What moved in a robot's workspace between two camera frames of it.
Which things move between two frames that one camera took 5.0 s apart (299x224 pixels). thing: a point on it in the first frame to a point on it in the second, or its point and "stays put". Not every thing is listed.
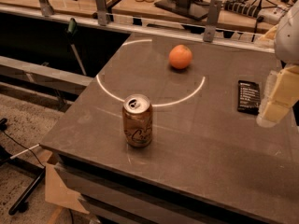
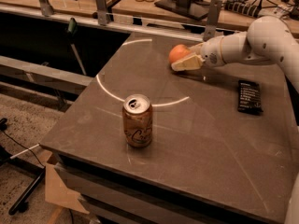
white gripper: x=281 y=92 to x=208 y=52
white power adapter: x=271 y=16 stays put
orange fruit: x=179 y=56 stays put
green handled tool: x=71 y=34 stays put
